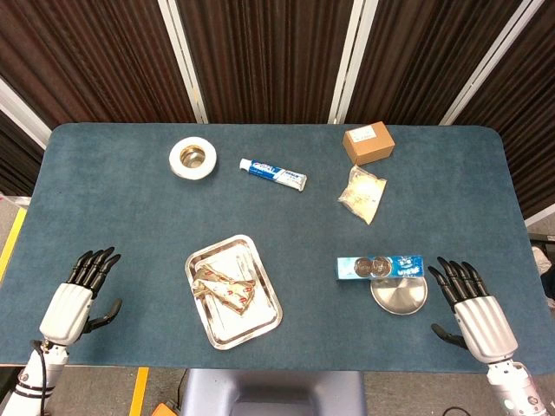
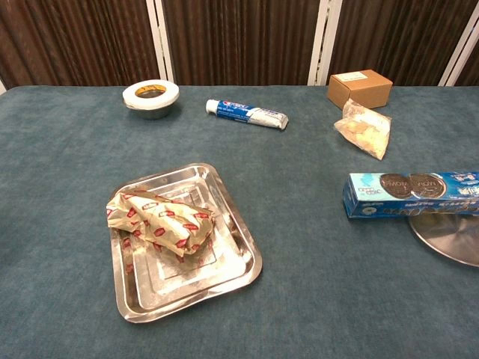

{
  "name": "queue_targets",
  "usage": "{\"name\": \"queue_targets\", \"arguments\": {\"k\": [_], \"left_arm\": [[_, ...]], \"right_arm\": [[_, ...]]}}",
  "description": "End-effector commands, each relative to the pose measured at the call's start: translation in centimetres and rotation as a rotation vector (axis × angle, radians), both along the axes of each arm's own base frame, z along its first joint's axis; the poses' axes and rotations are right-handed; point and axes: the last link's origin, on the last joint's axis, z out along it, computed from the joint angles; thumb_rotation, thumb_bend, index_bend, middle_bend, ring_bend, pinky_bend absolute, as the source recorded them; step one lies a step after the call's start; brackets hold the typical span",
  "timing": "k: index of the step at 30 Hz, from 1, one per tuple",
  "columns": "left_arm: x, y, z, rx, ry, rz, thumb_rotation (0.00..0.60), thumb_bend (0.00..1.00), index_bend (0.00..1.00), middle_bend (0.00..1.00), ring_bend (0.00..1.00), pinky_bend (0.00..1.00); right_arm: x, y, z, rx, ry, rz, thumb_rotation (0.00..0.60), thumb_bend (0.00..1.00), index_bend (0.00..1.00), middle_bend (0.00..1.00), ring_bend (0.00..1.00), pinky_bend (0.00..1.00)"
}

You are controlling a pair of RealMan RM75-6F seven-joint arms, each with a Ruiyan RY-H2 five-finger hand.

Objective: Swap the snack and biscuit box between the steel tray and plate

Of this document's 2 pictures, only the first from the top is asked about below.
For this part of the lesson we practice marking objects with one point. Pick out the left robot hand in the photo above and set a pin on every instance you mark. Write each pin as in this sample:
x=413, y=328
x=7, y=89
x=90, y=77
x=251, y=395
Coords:
x=65, y=312

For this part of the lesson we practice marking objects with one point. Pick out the white tape roll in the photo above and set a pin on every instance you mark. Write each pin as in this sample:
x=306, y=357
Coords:
x=193, y=157
x=175, y=160

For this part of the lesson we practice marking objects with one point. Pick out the orange floor object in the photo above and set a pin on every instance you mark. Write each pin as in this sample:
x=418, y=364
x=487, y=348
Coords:
x=165, y=410

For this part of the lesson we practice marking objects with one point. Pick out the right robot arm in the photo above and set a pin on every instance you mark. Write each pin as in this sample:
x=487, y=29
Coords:
x=518, y=390

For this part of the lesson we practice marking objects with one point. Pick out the rectangular steel tray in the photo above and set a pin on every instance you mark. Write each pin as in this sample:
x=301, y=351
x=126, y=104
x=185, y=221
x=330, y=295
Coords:
x=247, y=323

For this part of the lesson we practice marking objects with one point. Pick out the clear plastic snack bag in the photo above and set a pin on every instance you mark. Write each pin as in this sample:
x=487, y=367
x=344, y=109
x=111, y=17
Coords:
x=362, y=195

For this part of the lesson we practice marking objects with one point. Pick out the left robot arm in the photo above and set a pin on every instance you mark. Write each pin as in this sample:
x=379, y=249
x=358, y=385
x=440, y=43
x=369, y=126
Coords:
x=26, y=385

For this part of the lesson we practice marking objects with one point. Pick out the round steel plate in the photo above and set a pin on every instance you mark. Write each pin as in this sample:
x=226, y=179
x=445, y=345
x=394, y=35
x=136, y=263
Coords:
x=399, y=297

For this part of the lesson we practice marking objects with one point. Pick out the brown pleated partition panel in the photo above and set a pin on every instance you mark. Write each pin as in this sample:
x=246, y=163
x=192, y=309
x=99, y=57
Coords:
x=269, y=56
x=13, y=156
x=95, y=56
x=416, y=56
x=529, y=108

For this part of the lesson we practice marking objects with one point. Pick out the blue cookie box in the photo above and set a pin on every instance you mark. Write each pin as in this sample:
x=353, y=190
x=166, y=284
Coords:
x=403, y=266

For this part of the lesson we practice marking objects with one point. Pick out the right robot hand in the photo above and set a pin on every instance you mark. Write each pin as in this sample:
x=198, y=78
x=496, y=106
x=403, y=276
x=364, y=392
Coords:
x=483, y=325

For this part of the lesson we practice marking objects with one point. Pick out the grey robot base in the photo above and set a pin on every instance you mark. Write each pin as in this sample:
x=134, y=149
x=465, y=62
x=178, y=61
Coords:
x=273, y=394

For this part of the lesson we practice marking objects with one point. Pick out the white partition post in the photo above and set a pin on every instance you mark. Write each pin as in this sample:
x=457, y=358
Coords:
x=184, y=65
x=349, y=65
x=21, y=112
x=485, y=65

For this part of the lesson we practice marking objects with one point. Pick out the blue felt table mat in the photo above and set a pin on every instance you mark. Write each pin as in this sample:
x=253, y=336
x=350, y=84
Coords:
x=130, y=208

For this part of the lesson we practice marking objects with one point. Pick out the foil wrapper with red logos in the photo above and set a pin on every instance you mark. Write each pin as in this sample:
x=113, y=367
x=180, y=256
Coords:
x=225, y=292

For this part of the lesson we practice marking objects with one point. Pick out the blue white toothpaste tube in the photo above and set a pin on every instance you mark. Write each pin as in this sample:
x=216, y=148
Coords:
x=273, y=173

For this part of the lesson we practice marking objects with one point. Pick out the brown cardboard box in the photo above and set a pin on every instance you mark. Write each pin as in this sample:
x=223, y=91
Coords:
x=368, y=145

